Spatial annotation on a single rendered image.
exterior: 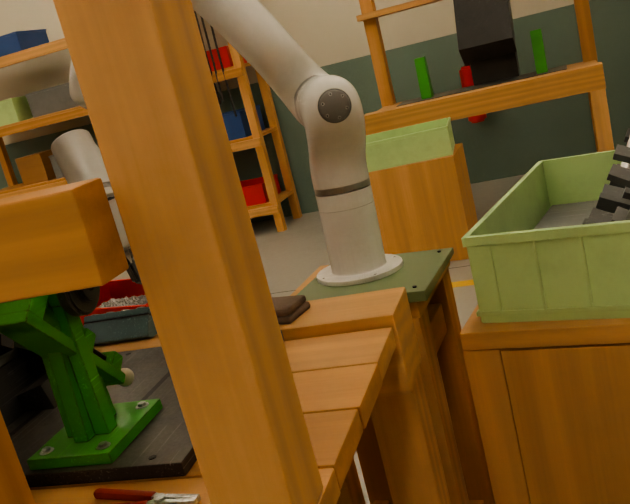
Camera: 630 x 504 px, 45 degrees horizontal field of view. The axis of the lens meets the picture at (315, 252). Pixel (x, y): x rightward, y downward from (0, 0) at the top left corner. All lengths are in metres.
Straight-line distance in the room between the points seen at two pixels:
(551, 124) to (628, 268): 5.25
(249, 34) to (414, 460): 0.86
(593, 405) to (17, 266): 1.03
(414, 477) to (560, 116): 5.32
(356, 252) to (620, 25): 5.12
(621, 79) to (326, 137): 5.17
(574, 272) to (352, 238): 0.46
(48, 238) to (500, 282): 0.91
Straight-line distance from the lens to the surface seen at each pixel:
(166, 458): 1.01
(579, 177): 1.96
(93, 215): 0.71
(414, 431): 1.42
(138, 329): 1.51
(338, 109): 1.49
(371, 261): 1.61
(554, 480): 1.55
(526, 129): 6.59
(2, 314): 1.03
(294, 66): 1.61
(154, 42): 0.68
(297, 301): 1.37
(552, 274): 1.39
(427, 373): 1.54
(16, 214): 0.73
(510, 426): 1.51
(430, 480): 1.47
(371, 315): 1.29
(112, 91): 0.71
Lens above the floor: 1.33
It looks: 14 degrees down
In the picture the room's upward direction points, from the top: 14 degrees counter-clockwise
